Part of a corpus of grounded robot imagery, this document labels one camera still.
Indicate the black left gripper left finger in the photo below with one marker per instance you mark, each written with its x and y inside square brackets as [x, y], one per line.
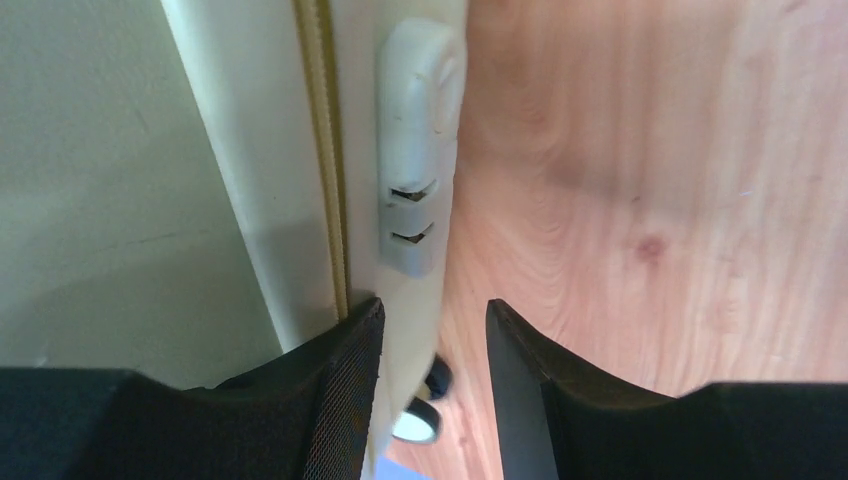
[304, 415]

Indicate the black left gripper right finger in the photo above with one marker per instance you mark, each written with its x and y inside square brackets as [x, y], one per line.
[560, 417]

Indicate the cream suitcase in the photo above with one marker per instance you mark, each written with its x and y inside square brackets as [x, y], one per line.
[192, 189]

